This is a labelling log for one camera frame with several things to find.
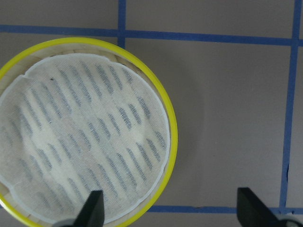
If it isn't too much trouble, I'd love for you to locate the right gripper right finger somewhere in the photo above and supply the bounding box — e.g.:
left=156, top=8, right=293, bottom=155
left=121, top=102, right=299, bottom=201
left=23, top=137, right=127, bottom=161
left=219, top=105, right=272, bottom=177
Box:
left=237, top=187, right=285, bottom=227

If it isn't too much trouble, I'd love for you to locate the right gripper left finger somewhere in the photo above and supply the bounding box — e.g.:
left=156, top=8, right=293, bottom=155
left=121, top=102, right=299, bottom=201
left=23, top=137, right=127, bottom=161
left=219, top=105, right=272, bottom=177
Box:
left=73, top=190, right=105, bottom=227

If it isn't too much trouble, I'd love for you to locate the yellow steamer basket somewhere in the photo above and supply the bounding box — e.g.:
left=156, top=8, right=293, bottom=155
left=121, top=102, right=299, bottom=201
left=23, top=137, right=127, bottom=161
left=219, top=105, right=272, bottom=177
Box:
left=0, top=37, right=178, bottom=227

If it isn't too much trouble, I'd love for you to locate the white steamer cloth outer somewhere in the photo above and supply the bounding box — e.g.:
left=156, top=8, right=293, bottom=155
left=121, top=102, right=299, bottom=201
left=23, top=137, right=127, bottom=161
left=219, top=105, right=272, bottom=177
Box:
left=0, top=53, right=170, bottom=224

